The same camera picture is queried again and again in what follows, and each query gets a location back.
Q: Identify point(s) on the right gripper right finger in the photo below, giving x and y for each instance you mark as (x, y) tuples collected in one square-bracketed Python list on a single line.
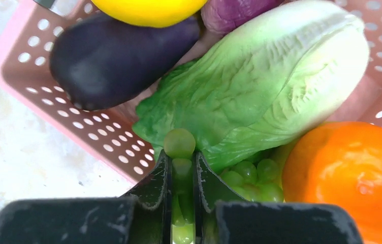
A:
[(208, 188)]

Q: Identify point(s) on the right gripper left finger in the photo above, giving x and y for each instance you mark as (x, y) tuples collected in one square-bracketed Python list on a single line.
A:
[(152, 214)]

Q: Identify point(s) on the green grapes bunch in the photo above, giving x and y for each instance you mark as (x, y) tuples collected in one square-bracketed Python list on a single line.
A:
[(254, 182)]

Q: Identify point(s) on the green lettuce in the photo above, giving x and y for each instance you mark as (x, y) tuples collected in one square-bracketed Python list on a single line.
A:
[(263, 85)]

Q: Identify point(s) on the orange tangerine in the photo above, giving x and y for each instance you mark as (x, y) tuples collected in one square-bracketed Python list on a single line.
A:
[(340, 163)]

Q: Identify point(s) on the dark purple eggplant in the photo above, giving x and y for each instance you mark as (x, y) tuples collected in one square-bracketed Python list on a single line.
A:
[(102, 62)]

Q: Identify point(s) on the yellow lemon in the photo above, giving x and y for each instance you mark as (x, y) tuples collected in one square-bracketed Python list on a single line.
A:
[(150, 13)]

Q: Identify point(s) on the purple onion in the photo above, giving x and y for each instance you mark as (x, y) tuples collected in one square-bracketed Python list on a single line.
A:
[(223, 16)]

